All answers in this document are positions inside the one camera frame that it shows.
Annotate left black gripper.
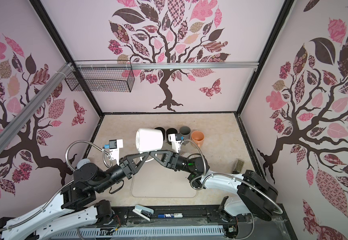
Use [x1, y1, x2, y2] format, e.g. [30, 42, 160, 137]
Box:
[94, 152, 150, 194]

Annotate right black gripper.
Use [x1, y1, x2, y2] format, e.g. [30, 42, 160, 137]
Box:
[153, 151, 195, 176]

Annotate black and white mug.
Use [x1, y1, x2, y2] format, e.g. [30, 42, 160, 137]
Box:
[155, 127, 166, 141]

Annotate white ribbed mug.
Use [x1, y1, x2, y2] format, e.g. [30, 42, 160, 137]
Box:
[136, 128, 164, 154]

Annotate grey mug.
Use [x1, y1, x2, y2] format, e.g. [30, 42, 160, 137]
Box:
[179, 126, 191, 146]

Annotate peach orange mug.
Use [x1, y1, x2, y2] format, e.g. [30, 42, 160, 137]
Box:
[191, 131, 205, 148]

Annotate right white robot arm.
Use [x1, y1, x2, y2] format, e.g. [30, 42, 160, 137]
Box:
[149, 151, 283, 221]

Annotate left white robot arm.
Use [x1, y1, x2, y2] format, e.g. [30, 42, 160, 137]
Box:
[0, 153, 150, 240]

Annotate clear plastic tray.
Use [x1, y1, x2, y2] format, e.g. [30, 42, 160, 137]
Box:
[131, 161, 197, 198]

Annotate white stapler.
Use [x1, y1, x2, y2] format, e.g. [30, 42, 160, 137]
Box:
[133, 205, 155, 222]

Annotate orange can white lid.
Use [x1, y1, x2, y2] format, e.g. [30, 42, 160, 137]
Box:
[77, 158, 91, 170]

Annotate blue white marker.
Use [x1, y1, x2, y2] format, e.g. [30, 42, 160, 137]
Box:
[158, 213, 183, 219]

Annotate green spice jar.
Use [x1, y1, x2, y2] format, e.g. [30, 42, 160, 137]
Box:
[232, 159, 245, 174]

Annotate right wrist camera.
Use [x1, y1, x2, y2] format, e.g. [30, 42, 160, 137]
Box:
[168, 134, 185, 154]

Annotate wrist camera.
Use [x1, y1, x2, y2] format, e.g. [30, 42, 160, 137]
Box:
[103, 139, 124, 165]
[168, 134, 185, 154]

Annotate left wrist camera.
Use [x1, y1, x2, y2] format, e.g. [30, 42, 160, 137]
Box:
[103, 139, 124, 165]

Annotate white slotted cable duct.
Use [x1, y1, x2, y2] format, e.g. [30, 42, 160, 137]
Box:
[52, 226, 225, 240]

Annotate black wire basket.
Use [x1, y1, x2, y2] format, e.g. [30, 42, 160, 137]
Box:
[65, 60, 136, 93]

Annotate back aluminium rail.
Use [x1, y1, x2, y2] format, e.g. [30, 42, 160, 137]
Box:
[75, 60, 259, 70]

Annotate aluminium rail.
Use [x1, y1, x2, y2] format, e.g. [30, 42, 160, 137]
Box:
[75, 60, 259, 70]
[0, 63, 73, 153]

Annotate right metal conduit cable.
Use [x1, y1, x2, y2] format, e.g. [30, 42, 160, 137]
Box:
[182, 139, 284, 240]

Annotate left aluminium rail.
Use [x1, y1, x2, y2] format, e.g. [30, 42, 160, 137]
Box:
[0, 63, 73, 153]

